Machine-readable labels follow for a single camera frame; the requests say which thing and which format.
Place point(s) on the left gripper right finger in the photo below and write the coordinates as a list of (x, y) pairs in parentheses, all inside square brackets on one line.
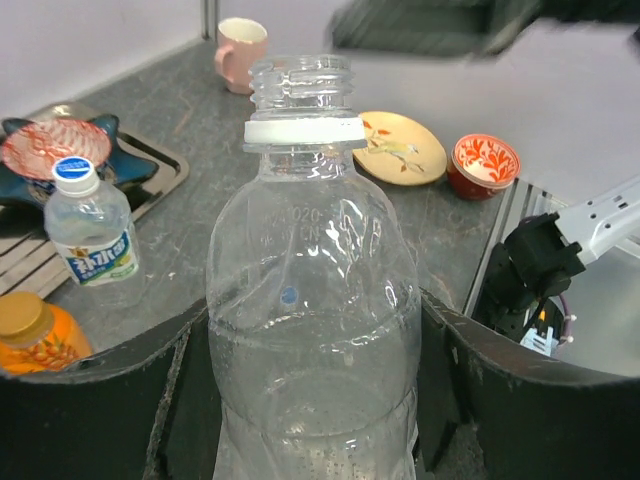
[(536, 417)]

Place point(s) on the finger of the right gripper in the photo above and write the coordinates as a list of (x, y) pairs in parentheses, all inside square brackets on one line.
[(435, 29)]

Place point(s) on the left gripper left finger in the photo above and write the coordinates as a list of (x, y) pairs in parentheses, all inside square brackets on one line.
[(148, 408)]

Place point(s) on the labelled water bottle blue cap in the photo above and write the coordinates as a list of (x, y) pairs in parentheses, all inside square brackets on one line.
[(90, 223)]

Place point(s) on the clear unlabelled water bottle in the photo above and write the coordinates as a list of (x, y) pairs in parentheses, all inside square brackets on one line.
[(313, 298)]

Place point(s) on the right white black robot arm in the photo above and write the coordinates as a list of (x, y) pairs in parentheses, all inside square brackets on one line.
[(539, 258)]

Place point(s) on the orange juice bottle left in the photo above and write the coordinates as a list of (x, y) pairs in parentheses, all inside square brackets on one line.
[(37, 336)]

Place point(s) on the beige bird painted plate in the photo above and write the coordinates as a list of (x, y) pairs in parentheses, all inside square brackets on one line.
[(400, 150)]

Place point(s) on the red floral small bowl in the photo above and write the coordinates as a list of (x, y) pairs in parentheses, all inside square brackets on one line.
[(481, 166)]

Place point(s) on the silver metal tray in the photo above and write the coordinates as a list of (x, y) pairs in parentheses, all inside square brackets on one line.
[(29, 261)]

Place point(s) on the pink ceramic mug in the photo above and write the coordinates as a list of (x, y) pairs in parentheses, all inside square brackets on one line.
[(240, 43)]

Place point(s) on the blue star shaped dish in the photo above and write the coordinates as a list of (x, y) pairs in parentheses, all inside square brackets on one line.
[(121, 169)]

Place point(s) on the red patterned small bowl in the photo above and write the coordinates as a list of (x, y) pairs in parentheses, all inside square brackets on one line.
[(32, 150)]

